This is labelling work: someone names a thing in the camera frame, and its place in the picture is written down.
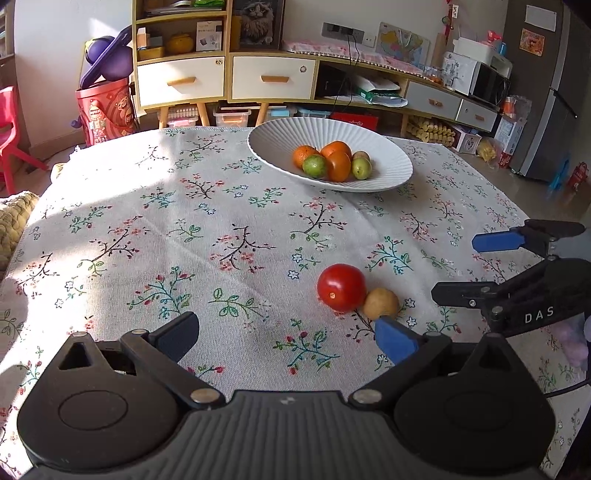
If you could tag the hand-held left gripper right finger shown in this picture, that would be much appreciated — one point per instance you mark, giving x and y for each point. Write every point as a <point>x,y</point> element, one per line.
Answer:
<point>392,340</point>

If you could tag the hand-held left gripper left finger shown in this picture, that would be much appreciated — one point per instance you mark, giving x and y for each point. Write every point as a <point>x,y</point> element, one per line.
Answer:
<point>178,333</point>

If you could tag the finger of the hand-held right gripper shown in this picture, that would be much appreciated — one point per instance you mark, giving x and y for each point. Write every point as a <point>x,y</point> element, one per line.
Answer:
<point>461,295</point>
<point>496,241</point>

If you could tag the small brown potato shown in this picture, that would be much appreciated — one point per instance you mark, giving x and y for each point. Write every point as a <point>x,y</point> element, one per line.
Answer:
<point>381,303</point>

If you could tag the red tomato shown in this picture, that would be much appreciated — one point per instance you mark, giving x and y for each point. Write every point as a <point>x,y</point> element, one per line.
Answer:
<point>341,287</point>

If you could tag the white ribbed bowl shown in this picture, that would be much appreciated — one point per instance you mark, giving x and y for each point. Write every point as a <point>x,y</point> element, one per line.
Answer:
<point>392,159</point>

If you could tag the green jujube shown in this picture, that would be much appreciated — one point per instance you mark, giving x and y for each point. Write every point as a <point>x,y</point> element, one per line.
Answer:
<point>361,168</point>

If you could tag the brown round fruit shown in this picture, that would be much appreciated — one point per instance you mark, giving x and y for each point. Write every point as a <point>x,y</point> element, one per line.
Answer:
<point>361,154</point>

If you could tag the orange tomato front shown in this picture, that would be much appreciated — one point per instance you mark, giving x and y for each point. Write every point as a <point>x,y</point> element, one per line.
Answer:
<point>338,167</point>

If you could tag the orange mandarin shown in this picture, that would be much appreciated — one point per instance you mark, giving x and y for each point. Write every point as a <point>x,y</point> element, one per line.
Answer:
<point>336,147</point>
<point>304,154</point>

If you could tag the green lime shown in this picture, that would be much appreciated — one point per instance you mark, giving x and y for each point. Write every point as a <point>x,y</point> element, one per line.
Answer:
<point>315,167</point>

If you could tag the person's right forearm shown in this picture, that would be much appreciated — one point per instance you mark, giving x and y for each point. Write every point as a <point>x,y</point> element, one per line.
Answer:
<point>572,344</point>

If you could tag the yellow plastic bag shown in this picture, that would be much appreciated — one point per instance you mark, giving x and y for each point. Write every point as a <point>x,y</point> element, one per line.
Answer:
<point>489,150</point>

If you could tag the floral tablecloth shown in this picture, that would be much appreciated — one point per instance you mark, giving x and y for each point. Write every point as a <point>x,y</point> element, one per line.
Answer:
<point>184,240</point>

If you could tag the tall white carton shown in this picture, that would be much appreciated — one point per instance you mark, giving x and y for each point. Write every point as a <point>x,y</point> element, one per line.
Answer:
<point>510,138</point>

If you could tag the small red bag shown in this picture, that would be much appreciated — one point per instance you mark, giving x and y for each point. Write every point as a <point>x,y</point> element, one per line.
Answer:
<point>578,176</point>

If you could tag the small white printed box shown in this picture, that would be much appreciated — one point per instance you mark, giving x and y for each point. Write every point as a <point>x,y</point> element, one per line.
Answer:
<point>466,139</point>

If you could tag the grey drawer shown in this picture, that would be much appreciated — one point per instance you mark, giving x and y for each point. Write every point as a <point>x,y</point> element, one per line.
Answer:
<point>434,102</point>
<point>478,116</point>

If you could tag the pile of yellow packets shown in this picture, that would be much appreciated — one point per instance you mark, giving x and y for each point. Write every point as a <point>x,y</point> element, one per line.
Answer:
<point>429,131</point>

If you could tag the orange bottle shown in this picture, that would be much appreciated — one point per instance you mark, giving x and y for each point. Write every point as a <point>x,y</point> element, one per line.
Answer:
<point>511,107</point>

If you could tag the black microwave oven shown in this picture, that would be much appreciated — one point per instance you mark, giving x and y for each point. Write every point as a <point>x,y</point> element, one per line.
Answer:
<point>489,85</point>

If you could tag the grey refrigerator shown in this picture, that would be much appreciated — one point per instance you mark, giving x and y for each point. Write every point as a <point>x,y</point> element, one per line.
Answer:
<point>549,92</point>

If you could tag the red cardboard box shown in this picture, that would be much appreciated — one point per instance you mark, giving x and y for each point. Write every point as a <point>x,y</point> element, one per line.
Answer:
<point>353,121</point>

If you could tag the white printer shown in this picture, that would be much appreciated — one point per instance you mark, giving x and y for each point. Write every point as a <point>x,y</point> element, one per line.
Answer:
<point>482,53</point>

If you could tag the stack of papers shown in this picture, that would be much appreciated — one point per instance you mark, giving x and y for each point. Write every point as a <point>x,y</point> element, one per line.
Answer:
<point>378,90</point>

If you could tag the low wooden tv cabinet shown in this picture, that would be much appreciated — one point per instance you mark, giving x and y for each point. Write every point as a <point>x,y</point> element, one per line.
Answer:
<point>392,78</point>

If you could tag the beige knitted cushion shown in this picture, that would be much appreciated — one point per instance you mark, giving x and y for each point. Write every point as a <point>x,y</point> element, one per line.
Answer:
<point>16,226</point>

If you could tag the red fridge sticker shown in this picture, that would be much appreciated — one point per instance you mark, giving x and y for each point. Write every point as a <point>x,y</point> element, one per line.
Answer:
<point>532,42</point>

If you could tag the clear storage box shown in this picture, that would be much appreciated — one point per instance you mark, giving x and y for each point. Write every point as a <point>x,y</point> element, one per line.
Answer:
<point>314,112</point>
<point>182,117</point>
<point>281,113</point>
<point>232,117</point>

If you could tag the world map poster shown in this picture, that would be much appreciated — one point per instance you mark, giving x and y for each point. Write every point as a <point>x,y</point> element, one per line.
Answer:
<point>401,44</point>

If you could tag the red printed bucket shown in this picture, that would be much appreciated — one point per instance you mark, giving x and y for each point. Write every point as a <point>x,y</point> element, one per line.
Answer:
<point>106,115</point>

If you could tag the black electronics box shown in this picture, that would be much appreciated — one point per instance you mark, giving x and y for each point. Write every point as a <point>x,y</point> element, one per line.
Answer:
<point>330,81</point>

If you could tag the white drawer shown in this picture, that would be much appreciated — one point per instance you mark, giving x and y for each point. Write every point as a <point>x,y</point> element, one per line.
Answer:
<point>274,78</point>
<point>181,83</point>

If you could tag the pink lace cloth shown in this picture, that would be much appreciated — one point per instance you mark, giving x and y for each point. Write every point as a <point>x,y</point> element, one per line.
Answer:
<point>323,48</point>

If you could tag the red plastic chair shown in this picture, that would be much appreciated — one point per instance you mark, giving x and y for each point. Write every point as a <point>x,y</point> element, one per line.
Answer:
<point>11,134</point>

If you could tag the purple plastic toy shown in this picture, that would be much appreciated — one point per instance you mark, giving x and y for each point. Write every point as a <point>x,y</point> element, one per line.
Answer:
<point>111,57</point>

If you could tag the wooden shelf cabinet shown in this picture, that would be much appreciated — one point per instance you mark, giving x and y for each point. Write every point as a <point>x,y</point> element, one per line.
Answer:
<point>228,53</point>

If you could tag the orange pumpkin ornament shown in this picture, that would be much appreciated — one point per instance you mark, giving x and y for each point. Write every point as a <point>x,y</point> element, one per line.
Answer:
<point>179,45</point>

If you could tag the white box on shelf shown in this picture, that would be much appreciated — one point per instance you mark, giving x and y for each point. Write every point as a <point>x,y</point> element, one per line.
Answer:
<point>208,36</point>

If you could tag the framed cat picture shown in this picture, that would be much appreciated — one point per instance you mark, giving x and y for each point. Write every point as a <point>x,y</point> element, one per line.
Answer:
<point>257,23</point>

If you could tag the green package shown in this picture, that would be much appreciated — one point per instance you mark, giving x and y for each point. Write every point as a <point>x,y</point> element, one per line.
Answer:
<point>207,2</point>

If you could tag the grey wall socket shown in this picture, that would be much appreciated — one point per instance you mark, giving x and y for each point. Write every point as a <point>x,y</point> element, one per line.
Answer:
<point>334,31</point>

